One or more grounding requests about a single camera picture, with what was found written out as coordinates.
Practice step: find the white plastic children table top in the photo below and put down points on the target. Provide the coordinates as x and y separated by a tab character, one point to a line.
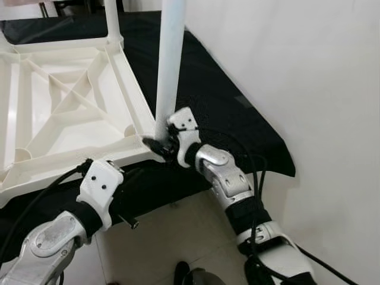
71	107

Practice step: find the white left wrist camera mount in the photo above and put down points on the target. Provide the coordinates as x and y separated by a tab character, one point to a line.
100	187

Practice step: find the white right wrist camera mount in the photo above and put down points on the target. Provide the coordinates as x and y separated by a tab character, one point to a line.
185	127

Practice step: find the robot right leg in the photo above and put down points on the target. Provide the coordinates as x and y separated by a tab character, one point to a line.
199	276

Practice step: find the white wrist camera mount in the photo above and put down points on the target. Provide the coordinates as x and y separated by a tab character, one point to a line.
100	187
185	127

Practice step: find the clear tape strip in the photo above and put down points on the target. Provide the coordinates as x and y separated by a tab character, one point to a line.
243	101

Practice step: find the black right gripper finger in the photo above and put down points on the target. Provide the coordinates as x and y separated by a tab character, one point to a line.
155	145

